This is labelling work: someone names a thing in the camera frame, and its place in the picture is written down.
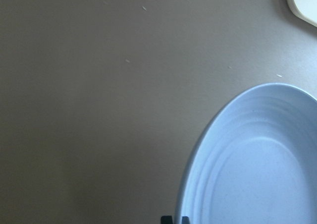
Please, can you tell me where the cream rabbit tray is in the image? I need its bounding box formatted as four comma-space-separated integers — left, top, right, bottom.
287, 0, 317, 27

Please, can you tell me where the blue plate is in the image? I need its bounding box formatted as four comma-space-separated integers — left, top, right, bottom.
174, 83, 317, 224

